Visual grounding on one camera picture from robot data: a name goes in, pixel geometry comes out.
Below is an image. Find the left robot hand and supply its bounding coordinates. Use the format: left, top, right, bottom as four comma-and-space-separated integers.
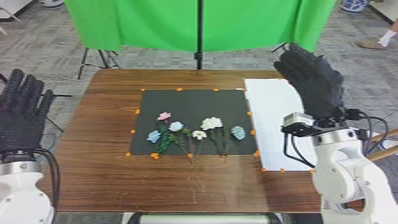
0, 68, 57, 154

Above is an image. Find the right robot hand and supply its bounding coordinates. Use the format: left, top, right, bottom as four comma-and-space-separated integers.
272, 42, 346, 120

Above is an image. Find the pale blue flower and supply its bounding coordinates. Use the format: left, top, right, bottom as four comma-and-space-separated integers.
229, 125, 249, 141

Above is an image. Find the white sheet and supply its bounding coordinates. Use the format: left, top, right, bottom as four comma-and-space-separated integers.
243, 78, 316, 173

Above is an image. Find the person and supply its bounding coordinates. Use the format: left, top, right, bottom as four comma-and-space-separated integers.
357, 19, 398, 51

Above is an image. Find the large white flower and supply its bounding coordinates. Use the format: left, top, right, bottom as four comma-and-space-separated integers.
199, 116, 231, 159

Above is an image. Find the dark mat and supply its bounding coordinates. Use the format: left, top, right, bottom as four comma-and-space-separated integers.
128, 89, 261, 157

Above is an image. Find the black tripod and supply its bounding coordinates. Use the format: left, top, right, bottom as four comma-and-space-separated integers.
75, 47, 123, 81

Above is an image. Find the pink flower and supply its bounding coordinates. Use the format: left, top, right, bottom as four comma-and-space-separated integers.
155, 111, 174, 134

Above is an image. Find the black stand pole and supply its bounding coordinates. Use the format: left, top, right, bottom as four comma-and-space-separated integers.
194, 0, 206, 71

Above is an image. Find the blue white porcelain vase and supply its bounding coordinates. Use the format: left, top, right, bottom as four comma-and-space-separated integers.
339, 0, 373, 14
39, 0, 66, 9

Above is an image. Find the small white flower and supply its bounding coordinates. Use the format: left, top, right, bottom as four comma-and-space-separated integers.
190, 129, 210, 156

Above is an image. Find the pale grey bar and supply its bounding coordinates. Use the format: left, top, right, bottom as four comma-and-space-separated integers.
126, 213, 281, 224

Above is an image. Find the black cable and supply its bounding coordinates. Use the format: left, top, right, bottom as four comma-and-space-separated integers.
281, 132, 316, 168
359, 114, 391, 155
34, 149, 62, 209

